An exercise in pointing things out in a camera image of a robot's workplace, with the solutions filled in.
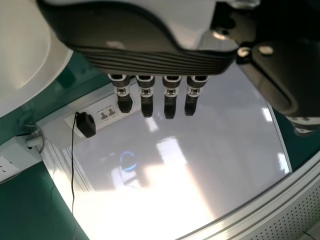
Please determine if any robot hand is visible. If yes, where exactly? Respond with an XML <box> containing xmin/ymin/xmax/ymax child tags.
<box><xmin>36</xmin><ymin>0</ymin><xmax>320</xmax><ymax>137</ymax></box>

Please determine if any white socket strip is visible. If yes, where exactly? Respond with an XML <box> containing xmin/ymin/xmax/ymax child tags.
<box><xmin>64</xmin><ymin>96</ymin><xmax>138</xmax><ymax>139</ymax></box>
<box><xmin>0</xmin><ymin>136</ymin><xmax>45</xmax><ymax>185</ymax></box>

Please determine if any black plug adapter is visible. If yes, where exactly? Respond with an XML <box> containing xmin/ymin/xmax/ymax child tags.
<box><xmin>75</xmin><ymin>112</ymin><xmax>97</xmax><ymax>139</ymax></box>

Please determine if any white rounded housing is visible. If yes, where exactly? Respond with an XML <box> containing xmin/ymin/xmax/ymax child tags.
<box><xmin>0</xmin><ymin>0</ymin><xmax>75</xmax><ymax>121</ymax></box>

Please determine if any thin black cable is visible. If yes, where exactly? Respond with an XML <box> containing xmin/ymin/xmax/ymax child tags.
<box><xmin>70</xmin><ymin>112</ymin><xmax>81</xmax><ymax>240</ymax></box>

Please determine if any grey corrugated cable hose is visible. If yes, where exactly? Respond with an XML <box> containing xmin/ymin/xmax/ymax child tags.
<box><xmin>24</xmin><ymin>124</ymin><xmax>46</xmax><ymax>154</ymax></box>

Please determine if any perforated cable duct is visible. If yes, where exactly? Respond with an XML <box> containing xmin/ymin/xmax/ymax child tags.
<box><xmin>174</xmin><ymin>159</ymin><xmax>320</xmax><ymax>240</ymax></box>

